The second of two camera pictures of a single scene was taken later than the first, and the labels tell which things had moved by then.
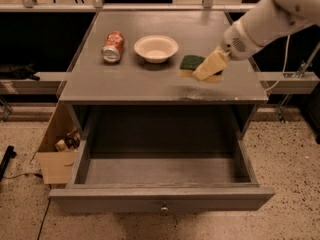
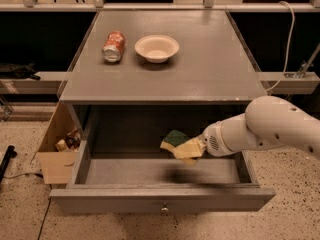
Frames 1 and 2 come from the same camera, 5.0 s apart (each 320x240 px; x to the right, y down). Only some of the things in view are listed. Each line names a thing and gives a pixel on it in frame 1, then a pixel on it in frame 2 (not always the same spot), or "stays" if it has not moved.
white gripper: [235, 44] → [210, 140]
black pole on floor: [4, 163] stays
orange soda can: [113, 46] stays
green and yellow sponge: [188, 65] → [173, 139]
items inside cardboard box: [70, 143] stays
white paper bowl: [156, 48] stays
